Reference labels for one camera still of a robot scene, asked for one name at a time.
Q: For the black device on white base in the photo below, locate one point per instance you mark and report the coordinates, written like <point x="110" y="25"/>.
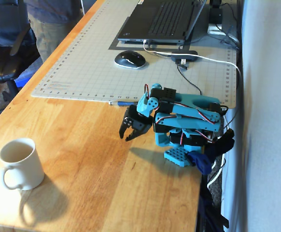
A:
<point x="215" y="17"/>

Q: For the dark grey laptop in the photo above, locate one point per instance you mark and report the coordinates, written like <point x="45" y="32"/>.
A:
<point x="164" y="21"/>

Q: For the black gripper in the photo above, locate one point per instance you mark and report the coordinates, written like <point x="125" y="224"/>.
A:
<point x="138" y="123"/>

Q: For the blue table clamp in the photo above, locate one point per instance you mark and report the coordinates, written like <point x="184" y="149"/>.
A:
<point x="200" y="162"/>

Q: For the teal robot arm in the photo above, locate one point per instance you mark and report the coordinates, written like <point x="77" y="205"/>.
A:
<point x="191" y="120"/>

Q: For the person in khaki trousers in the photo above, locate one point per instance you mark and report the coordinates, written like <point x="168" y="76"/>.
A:
<point x="51" y="26"/>

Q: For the white ceramic mug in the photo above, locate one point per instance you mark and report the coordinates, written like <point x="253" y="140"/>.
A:
<point x="27" y="169"/>

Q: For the black computer mouse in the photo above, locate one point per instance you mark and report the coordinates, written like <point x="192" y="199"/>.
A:
<point x="130" y="60"/>

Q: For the blue pen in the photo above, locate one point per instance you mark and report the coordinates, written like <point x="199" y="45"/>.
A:
<point x="122" y="103"/>

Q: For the black office chair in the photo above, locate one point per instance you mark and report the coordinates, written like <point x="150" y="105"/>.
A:
<point x="0" y="65"/>

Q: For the black usb hub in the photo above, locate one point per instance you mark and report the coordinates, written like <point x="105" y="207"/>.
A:
<point x="184" y="55"/>

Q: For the grey gridded cutting mat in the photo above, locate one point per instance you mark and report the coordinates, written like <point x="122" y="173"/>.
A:
<point x="87" y="72"/>

